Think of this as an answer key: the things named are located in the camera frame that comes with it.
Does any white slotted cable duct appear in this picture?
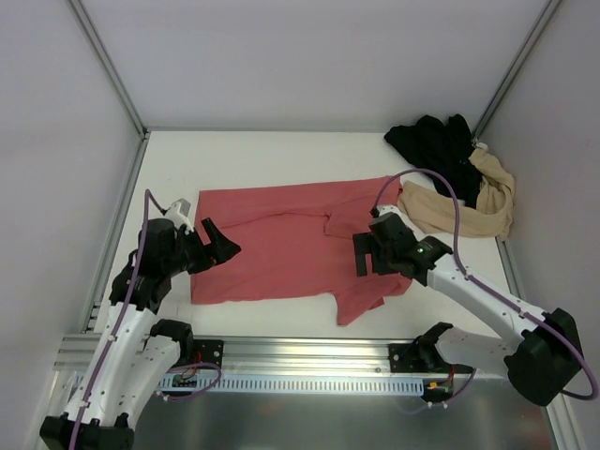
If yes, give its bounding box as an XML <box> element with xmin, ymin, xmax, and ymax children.
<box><xmin>154</xmin><ymin>372</ymin><xmax>427</xmax><ymax>396</ymax></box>

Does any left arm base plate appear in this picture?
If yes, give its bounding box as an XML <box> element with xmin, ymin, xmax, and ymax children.
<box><xmin>192</xmin><ymin>338</ymin><xmax>224</xmax><ymax>368</ymax></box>

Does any beige t shirt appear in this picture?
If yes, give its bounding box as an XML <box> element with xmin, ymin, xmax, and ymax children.
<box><xmin>397</xmin><ymin>143</ymin><xmax>515</xmax><ymax>239</ymax></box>

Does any aluminium frame post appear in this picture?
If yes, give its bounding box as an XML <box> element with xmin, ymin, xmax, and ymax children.
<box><xmin>472</xmin><ymin>0</ymin><xmax>563</xmax><ymax>142</ymax></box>
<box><xmin>67</xmin><ymin>0</ymin><xmax>147</xmax><ymax>139</ymax></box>

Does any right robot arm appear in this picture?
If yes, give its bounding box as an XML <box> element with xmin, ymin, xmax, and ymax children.
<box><xmin>352</xmin><ymin>210</ymin><xmax>591</xmax><ymax>406</ymax></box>

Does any right aluminium frame post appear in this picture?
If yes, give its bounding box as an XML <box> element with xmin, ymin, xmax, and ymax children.
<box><xmin>472</xmin><ymin>0</ymin><xmax>563</xmax><ymax>142</ymax></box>

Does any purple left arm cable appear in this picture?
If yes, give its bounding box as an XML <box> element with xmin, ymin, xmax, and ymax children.
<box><xmin>69</xmin><ymin>188</ymin><xmax>221</xmax><ymax>450</ymax></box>

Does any black t shirt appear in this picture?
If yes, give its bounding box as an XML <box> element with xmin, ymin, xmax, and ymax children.
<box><xmin>383</xmin><ymin>114</ymin><xmax>482</xmax><ymax>208</ymax></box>

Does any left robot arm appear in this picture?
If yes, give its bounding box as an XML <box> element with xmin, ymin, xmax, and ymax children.
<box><xmin>39</xmin><ymin>214</ymin><xmax>241</xmax><ymax>449</ymax></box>

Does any pink t shirt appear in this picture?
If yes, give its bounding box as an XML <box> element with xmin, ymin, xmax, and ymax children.
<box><xmin>190</xmin><ymin>177</ymin><xmax>412</xmax><ymax>326</ymax></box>

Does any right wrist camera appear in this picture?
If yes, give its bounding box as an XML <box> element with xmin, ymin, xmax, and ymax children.
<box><xmin>370</xmin><ymin>204</ymin><xmax>400</xmax><ymax>218</ymax></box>

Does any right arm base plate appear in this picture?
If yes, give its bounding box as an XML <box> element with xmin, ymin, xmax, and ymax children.
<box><xmin>387</xmin><ymin>342</ymin><xmax>451</xmax><ymax>374</ymax></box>

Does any aluminium front rail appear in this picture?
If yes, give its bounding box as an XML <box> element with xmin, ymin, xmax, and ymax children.
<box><xmin>53</xmin><ymin>333</ymin><xmax>517</xmax><ymax>379</ymax></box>

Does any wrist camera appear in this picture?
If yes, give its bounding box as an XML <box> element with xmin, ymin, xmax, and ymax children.
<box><xmin>370</xmin><ymin>204</ymin><xmax>400</xmax><ymax>218</ymax></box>
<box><xmin>163</xmin><ymin>199</ymin><xmax>193</xmax><ymax>234</ymax></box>

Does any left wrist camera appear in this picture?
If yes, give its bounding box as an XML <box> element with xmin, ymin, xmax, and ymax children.
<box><xmin>163</xmin><ymin>199</ymin><xmax>193</xmax><ymax>234</ymax></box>

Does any left aluminium frame post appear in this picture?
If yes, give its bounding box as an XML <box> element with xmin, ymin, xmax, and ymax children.
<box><xmin>67</xmin><ymin>0</ymin><xmax>147</xmax><ymax>139</ymax></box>

